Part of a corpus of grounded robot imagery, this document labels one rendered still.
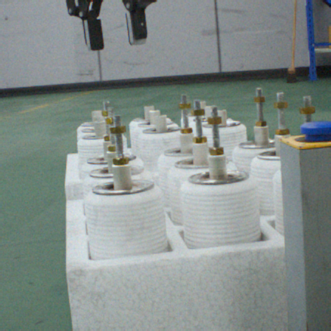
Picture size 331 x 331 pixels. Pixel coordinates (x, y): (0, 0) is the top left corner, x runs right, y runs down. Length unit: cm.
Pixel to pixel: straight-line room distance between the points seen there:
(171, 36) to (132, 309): 650
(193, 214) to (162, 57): 645
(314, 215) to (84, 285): 28
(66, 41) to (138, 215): 672
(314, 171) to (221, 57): 652
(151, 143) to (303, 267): 71
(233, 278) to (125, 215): 14
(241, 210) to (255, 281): 8
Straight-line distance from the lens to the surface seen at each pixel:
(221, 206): 87
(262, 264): 87
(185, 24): 728
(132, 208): 86
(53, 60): 760
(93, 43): 90
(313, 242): 74
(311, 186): 73
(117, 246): 87
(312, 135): 74
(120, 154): 89
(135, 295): 85
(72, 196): 138
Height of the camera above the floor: 42
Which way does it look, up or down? 10 degrees down
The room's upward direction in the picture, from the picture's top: 5 degrees counter-clockwise
